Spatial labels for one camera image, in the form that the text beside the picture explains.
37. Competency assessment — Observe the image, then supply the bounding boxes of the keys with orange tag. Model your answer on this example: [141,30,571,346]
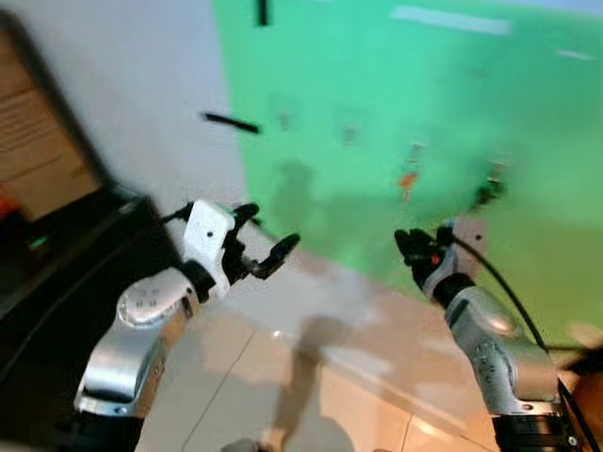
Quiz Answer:
[397,169,421,202]

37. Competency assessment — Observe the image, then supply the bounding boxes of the dark bunch of keys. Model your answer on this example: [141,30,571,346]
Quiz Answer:
[473,181,506,209]

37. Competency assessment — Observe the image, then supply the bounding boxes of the green backdrop sheet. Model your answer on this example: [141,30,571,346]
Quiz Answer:
[209,0,603,347]

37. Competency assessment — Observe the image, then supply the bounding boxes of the black cabinet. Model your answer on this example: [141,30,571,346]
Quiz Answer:
[0,186,183,452]

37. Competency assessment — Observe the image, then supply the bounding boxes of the long white tape strip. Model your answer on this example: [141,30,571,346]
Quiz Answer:
[390,5,513,38]

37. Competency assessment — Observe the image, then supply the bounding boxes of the brown wooden furniture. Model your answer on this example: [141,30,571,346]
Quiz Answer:
[562,345,603,452]

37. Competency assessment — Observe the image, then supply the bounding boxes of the brown wooden panel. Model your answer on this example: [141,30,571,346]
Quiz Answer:
[0,28,107,223]

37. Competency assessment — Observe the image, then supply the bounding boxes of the short white tape strip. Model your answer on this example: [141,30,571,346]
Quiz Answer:
[555,48,597,63]

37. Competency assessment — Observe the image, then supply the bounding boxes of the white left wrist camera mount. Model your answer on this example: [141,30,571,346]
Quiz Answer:
[181,200,236,300]

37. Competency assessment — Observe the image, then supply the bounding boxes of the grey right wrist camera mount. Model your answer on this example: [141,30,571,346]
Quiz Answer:
[448,217,489,276]

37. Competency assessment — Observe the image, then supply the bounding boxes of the small wall hook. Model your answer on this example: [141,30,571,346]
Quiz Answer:
[405,141,428,171]
[340,121,364,148]
[486,160,511,186]

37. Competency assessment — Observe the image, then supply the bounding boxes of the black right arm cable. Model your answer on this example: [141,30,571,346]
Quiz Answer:
[450,234,602,452]

